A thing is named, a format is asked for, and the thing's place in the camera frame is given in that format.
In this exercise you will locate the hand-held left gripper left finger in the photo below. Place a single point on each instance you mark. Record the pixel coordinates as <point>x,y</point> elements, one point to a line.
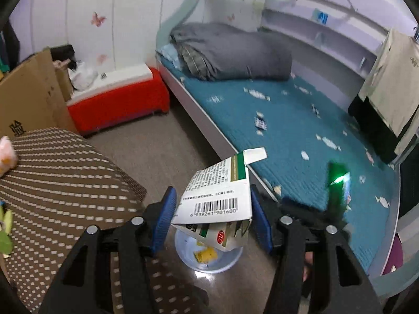
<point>162,216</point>

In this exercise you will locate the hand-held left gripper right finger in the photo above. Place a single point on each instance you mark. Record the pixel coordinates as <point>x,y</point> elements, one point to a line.
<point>262,223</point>

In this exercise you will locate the white green medicine box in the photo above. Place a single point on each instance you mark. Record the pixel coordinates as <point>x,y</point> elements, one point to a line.
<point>212,196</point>

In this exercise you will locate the pale blue plastic basin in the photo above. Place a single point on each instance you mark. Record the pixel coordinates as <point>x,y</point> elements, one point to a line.
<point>217,265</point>

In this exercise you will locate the bed with teal sheet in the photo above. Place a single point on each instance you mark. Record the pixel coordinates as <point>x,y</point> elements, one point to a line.
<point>294,130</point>

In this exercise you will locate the black hanging garment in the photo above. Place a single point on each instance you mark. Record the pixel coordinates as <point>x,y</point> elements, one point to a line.
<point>373,124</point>

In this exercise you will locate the purple cloth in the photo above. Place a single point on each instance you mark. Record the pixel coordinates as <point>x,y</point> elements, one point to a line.
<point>394,255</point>

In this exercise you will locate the small white blue packet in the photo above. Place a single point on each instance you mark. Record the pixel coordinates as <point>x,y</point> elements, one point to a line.
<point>261,123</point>

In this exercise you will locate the brown patterned round table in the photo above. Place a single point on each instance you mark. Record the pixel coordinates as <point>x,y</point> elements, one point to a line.
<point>65,176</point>

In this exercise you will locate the red storage box white lid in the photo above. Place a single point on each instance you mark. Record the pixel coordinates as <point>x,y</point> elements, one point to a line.
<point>121,104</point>

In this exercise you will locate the cream hanging shirt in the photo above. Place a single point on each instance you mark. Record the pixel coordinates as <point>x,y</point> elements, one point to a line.
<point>392,78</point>

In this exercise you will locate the white bedside shelf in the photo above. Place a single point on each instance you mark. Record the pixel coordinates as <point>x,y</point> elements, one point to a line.
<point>327,45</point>

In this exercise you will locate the green wrapper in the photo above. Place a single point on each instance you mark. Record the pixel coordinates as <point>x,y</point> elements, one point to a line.
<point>6,235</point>

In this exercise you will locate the white plastic bag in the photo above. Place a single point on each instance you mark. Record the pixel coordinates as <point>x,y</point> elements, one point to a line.
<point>82,77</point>

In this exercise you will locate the light blue pillow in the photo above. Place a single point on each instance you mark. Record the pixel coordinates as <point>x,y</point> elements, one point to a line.
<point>168,54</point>

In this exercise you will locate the grey duvet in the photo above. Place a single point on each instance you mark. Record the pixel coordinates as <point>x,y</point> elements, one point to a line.
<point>235,52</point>

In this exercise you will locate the blue card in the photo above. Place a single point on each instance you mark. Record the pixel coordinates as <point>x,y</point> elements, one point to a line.
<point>320,16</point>

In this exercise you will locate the large cardboard box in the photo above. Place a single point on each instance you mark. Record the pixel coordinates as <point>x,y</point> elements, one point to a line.
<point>29,98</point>

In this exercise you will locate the black bag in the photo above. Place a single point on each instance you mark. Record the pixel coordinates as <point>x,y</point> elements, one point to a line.
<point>64,54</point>

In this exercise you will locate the pale green bed frame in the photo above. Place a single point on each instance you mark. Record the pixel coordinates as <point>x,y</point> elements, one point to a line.
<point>196,104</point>

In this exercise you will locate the pink butterfly wall sticker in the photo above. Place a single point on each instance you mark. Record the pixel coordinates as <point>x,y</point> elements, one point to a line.
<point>97,19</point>

